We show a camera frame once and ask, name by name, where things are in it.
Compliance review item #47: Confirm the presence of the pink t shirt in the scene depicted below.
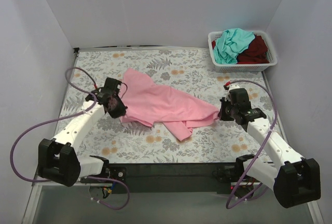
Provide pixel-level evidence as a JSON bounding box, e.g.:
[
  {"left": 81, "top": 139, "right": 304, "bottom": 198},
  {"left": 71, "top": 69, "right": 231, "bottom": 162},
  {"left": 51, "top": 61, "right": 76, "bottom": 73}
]
[{"left": 120, "top": 68, "right": 219, "bottom": 141}]

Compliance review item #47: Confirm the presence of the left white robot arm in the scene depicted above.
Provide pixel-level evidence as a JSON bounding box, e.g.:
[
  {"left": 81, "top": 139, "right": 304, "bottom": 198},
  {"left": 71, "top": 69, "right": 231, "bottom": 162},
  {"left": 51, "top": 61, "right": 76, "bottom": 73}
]
[{"left": 37, "top": 78, "right": 127, "bottom": 187}]

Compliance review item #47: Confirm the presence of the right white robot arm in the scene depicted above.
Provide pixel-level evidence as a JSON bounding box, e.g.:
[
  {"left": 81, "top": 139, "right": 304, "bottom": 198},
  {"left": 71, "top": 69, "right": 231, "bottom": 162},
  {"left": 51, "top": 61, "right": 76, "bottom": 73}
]
[{"left": 219, "top": 84, "right": 321, "bottom": 208}]

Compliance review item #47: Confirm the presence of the white plastic basket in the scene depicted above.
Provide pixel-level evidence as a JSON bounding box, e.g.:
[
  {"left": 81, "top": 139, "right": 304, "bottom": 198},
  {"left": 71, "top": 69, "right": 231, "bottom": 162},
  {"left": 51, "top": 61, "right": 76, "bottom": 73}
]
[{"left": 207, "top": 30, "right": 278, "bottom": 73}]

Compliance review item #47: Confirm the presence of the floral table mat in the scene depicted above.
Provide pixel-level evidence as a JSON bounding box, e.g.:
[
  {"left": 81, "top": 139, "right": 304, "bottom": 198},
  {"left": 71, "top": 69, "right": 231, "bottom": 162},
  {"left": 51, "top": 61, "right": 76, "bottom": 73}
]
[{"left": 61, "top": 48, "right": 274, "bottom": 163}]

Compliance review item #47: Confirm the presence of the dark red t shirt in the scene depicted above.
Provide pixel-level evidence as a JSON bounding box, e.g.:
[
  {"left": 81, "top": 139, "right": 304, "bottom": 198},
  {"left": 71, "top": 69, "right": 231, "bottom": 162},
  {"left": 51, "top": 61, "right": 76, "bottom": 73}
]
[{"left": 212, "top": 35, "right": 269, "bottom": 64}]

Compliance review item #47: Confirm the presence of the teal t shirt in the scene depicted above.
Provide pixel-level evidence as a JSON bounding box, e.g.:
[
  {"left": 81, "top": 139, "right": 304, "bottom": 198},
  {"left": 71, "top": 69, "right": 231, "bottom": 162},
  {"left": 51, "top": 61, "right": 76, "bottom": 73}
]
[{"left": 213, "top": 28, "right": 255, "bottom": 65}]

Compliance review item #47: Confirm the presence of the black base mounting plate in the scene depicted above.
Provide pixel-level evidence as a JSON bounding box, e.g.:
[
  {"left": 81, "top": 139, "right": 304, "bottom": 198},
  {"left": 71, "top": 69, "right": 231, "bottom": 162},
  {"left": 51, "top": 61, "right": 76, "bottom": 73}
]
[{"left": 80, "top": 163, "right": 260, "bottom": 200}]

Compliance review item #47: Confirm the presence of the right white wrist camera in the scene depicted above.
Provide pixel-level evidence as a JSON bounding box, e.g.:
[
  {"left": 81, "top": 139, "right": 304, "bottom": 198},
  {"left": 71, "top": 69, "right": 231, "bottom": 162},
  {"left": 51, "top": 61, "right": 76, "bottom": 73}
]
[{"left": 224, "top": 81, "right": 240, "bottom": 91}]

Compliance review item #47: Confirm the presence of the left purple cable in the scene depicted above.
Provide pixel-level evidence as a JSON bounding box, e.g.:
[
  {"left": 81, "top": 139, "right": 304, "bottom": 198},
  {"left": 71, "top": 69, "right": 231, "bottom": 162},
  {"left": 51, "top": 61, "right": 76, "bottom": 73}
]
[{"left": 9, "top": 67, "right": 130, "bottom": 211}]

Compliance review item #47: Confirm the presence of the aluminium frame rail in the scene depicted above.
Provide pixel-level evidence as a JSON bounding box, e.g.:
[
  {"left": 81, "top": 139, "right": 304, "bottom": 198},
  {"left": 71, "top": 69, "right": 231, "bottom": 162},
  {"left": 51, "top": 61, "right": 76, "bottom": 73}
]
[{"left": 21, "top": 183, "right": 42, "bottom": 224}]

